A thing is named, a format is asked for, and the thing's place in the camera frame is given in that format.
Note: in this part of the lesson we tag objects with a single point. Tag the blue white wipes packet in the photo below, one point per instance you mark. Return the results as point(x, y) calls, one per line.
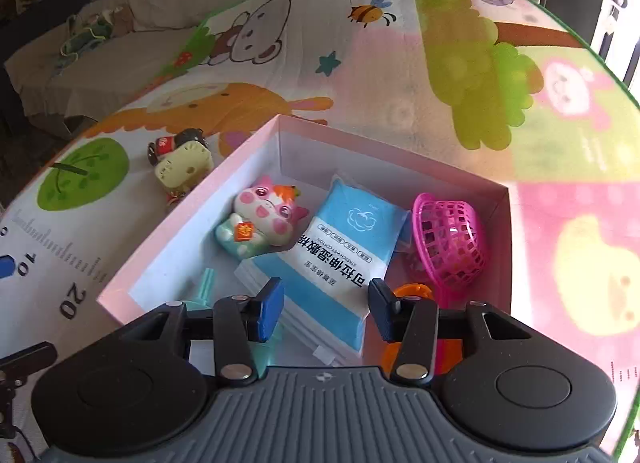
point(330, 263)

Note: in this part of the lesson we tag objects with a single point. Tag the pink plastic basket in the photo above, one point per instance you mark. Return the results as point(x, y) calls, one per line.
point(450, 238)

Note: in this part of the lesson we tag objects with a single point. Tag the pink pig toy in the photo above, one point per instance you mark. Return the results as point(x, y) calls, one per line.
point(265, 215)

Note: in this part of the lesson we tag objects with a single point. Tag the pink cardboard box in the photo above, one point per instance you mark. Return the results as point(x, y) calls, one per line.
point(165, 243)

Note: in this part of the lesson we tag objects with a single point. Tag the brown plush toy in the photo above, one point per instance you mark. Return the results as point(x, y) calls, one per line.
point(121, 23)

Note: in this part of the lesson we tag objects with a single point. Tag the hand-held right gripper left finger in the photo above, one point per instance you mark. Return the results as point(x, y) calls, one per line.
point(269, 310)

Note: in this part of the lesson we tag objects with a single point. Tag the pale yellow plastic toy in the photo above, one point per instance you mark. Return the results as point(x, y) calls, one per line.
point(182, 165)

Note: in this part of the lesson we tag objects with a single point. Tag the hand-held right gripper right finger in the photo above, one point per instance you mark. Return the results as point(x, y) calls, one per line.
point(382, 310)

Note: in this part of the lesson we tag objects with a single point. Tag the green knitted cloth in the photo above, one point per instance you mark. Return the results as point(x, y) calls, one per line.
point(85, 38)

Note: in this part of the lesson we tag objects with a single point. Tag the teal plastic toy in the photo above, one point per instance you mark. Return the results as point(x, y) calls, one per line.
point(205, 285)

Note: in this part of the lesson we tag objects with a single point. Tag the black-haired red doll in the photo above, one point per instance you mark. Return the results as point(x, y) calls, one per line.
point(165, 145)

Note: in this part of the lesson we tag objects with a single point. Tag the beige covered sofa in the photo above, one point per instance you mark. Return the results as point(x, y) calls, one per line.
point(100, 73)

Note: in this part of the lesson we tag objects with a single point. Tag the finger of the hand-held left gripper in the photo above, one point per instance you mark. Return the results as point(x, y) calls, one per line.
point(6, 266)
point(25, 360)

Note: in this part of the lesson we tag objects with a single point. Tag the orange plastic toy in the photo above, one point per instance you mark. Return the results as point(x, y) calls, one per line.
point(412, 289)

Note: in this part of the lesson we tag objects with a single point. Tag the printed cartoon play mat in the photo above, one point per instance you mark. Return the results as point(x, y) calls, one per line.
point(450, 108)

